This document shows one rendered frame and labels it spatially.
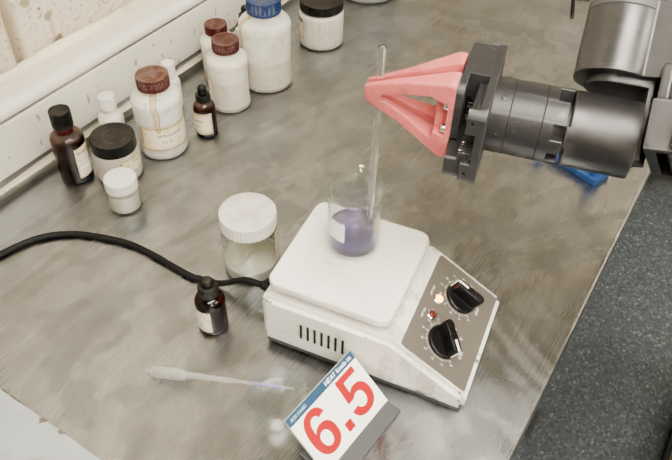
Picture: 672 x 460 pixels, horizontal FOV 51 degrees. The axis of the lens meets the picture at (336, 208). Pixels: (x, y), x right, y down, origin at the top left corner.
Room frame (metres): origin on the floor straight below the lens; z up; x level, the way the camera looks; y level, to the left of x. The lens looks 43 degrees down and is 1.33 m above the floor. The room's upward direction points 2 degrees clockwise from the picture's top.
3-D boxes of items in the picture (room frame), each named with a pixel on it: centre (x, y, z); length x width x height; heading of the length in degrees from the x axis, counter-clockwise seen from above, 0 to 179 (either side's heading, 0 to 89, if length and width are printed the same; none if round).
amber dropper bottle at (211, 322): (0.44, 0.12, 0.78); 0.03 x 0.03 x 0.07
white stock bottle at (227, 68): (0.82, 0.15, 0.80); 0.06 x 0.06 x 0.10
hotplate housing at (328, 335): (0.44, -0.04, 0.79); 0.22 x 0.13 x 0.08; 68
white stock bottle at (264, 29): (0.88, 0.10, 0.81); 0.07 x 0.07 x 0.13
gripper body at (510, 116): (0.44, -0.13, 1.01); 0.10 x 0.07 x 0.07; 163
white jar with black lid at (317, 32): (0.99, 0.03, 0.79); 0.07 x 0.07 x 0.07
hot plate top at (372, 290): (0.45, -0.02, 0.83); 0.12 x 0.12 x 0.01; 68
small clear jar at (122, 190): (0.60, 0.25, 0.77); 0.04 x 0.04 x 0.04
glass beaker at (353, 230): (0.47, -0.02, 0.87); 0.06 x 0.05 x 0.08; 167
